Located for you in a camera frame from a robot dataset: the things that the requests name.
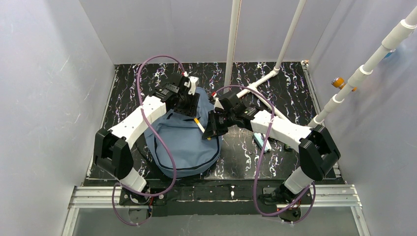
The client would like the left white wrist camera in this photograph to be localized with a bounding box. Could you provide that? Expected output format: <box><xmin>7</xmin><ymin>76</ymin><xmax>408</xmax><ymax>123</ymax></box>
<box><xmin>184</xmin><ymin>73</ymin><xmax>199</xmax><ymax>95</ymax></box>

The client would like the orange knob on wall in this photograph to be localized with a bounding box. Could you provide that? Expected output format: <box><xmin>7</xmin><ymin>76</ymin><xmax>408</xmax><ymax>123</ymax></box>
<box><xmin>331</xmin><ymin>77</ymin><xmax>346</xmax><ymax>90</ymax></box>

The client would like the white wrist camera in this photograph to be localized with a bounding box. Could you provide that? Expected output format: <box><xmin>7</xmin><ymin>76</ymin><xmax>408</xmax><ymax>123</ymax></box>
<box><xmin>210</xmin><ymin>92</ymin><xmax>225</xmax><ymax>112</ymax></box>
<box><xmin>184</xmin><ymin>73</ymin><xmax>199</xmax><ymax>95</ymax></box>

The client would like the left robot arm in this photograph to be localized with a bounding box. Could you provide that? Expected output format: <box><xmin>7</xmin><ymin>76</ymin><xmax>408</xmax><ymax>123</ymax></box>
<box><xmin>93</xmin><ymin>73</ymin><xmax>200</xmax><ymax>197</ymax></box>

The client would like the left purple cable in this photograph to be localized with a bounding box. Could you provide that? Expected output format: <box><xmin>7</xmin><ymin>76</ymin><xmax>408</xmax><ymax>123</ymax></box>
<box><xmin>112</xmin><ymin>55</ymin><xmax>186</xmax><ymax>227</ymax></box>

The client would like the purple cable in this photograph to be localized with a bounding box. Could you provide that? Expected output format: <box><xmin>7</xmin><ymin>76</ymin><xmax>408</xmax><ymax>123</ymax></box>
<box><xmin>112</xmin><ymin>55</ymin><xmax>186</xmax><ymax>227</ymax></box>
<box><xmin>211</xmin><ymin>85</ymin><xmax>317</xmax><ymax>225</ymax></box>

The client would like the aluminium rail base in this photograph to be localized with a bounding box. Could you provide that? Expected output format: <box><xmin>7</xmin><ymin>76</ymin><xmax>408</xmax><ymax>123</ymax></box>
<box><xmin>62</xmin><ymin>180</ymin><xmax>370</xmax><ymax>236</ymax></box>

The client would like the white pvc pipe frame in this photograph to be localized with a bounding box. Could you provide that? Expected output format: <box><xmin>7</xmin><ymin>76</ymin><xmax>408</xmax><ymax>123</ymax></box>
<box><xmin>224</xmin><ymin>0</ymin><xmax>417</xmax><ymax>127</ymax></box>

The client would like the blue student backpack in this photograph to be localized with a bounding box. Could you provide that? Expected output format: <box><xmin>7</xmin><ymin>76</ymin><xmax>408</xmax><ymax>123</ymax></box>
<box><xmin>144</xmin><ymin>87</ymin><xmax>223</xmax><ymax>178</ymax></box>

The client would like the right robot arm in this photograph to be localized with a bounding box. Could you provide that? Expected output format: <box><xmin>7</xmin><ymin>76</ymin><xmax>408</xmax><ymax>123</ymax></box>
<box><xmin>202</xmin><ymin>91</ymin><xmax>341</xmax><ymax>196</ymax></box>

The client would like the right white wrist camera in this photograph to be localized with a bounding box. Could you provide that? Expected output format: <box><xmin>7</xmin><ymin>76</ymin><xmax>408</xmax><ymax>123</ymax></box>
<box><xmin>210</xmin><ymin>92</ymin><xmax>225</xmax><ymax>112</ymax></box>

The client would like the blue white eraser case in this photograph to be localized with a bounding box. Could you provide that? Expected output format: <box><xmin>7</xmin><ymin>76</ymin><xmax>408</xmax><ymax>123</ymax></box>
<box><xmin>253</xmin><ymin>133</ymin><xmax>272</xmax><ymax>153</ymax></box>

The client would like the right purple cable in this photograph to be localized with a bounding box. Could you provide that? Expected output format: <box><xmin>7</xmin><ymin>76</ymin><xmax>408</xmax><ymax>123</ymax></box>
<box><xmin>211</xmin><ymin>85</ymin><xmax>317</xmax><ymax>225</ymax></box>

